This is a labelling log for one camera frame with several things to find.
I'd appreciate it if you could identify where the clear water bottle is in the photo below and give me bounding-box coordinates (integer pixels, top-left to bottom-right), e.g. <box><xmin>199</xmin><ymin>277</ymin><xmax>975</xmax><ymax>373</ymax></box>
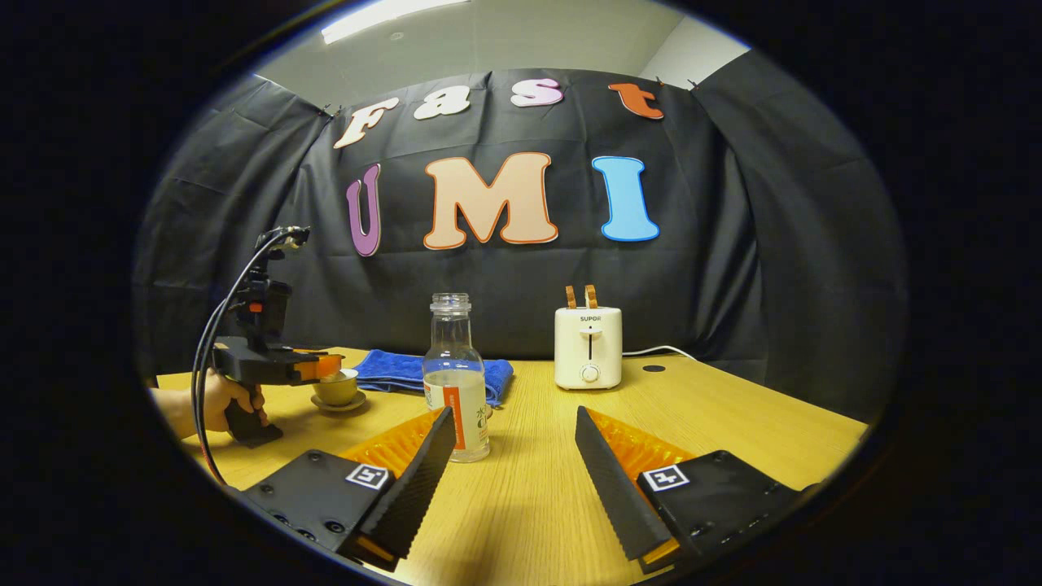
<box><xmin>422</xmin><ymin>293</ymin><xmax>492</xmax><ymax>463</ymax></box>

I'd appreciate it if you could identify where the blue towel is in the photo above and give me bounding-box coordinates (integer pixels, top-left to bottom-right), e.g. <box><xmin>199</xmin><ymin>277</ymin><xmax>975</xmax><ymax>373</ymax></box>
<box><xmin>355</xmin><ymin>349</ymin><xmax>514</xmax><ymax>407</ymax></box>

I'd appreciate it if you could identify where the black backdrop cloth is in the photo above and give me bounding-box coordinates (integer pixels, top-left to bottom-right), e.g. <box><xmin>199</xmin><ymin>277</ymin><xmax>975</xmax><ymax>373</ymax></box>
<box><xmin>134</xmin><ymin>49</ymin><xmax>908</xmax><ymax>424</ymax></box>

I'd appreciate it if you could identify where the cream ceramic teacup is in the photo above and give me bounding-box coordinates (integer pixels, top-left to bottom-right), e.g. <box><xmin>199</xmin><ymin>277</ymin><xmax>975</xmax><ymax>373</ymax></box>
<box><xmin>313</xmin><ymin>376</ymin><xmax>359</xmax><ymax>407</ymax></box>

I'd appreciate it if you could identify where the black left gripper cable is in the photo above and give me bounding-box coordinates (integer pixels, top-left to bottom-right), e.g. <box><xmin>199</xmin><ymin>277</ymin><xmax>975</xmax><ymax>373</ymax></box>
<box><xmin>190</xmin><ymin>231</ymin><xmax>287</xmax><ymax>487</ymax></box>

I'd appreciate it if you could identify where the cream ceramic saucer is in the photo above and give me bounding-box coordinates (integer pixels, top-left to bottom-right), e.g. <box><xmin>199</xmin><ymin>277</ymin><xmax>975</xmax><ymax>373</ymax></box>
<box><xmin>310</xmin><ymin>391</ymin><xmax>368</xmax><ymax>413</ymax></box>

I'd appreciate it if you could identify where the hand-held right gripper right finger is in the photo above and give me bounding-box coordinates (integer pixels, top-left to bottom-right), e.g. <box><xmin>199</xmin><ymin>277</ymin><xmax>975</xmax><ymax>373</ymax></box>
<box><xmin>575</xmin><ymin>405</ymin><xmax>819</xmax><ymax>575</ymax></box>

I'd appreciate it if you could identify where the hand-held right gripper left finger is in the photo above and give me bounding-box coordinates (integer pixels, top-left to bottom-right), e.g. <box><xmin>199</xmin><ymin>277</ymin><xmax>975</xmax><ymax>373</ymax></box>
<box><xmin>243</xmin><ymin>405</ymin><xmax>458</xmax><ymax>572</ymax></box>

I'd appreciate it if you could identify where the white power cord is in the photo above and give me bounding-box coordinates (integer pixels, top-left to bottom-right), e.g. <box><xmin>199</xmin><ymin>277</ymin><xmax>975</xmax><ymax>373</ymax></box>
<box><xmin>621</xmin><ymin>345</ymin><xmax>699</xmax><ymax>362</ymax></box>

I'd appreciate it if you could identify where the white toaster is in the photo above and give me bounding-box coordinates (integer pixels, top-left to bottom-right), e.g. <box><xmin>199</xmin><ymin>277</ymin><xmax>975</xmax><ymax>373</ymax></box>
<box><xmin>554</xmin><ymin>307</ymin><xmax>624</xmax><ymax>390</ymax></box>

